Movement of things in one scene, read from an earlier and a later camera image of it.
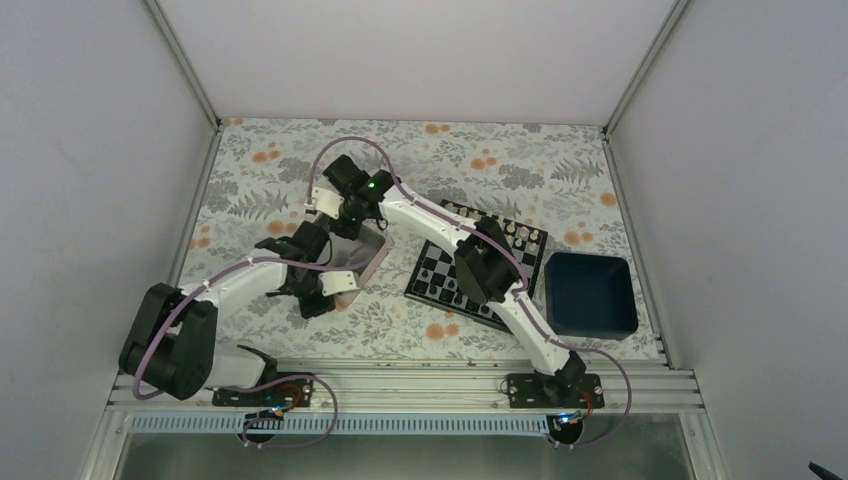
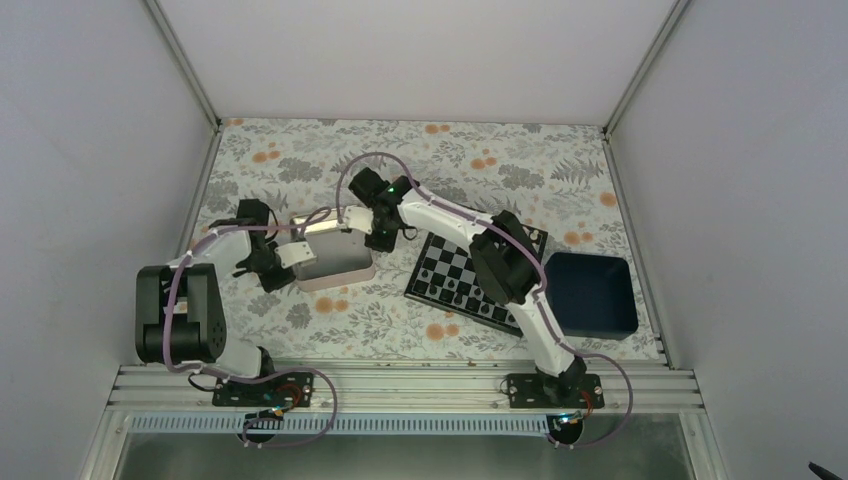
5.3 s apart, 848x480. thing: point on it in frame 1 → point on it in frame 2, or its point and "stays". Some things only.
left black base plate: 295,391 stays
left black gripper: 307,309 → 270,283
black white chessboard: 435,282 stays
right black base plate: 529,391 stays
